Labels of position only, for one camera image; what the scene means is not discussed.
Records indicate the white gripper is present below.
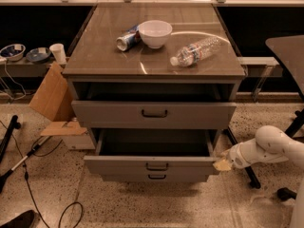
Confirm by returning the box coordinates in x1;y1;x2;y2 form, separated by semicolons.
213;141;252;171

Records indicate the grey drawer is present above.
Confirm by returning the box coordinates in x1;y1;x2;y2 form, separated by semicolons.
102;174;208;182
71;101;236;129
85;129;217;177

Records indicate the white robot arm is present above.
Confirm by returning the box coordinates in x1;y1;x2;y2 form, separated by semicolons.
213;125;304;228

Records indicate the grey drawer cabinet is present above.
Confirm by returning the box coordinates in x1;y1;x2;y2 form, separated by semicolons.
62;3;247;184

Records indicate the grey bottom drawer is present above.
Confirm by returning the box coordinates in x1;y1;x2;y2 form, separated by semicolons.
102;174;208;182

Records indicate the grey top drawer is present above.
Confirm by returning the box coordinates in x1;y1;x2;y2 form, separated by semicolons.
71;101;236;129

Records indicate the black stand leg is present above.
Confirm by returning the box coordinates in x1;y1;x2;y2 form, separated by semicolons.
223;108;304;189

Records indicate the black caster foot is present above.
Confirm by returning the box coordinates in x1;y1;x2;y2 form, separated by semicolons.
277;187;296;201

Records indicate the clear plastic water bottle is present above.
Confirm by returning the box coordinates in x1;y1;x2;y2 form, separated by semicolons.
170;37;221;67

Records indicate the crushed soda can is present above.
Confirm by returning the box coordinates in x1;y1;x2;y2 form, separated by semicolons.
116;25;141;51

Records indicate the brown cardboard box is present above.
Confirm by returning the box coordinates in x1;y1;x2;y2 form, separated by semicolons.
29;62;86;136

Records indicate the black shoe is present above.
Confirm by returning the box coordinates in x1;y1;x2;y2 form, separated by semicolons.
0;210;38;228

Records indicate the white paper cup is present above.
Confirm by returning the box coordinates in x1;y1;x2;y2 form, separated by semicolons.
49;43;67;65

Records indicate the black left stand foot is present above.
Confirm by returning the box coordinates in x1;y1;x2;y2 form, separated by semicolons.
0;115;21;162

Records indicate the blue bowl on shelf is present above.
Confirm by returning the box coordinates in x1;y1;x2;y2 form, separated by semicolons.
26;47;50;64

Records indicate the black and silver pole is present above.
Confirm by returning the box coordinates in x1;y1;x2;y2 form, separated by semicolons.
0;136;51;193

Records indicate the grey low shelf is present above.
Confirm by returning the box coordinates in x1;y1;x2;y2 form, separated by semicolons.
0;58;55;78

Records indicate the white bowl on shelf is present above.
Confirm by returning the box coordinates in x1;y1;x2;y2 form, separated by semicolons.
0;44;26;62

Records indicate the black floor cable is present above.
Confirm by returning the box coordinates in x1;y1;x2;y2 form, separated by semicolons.
0;120;85;228

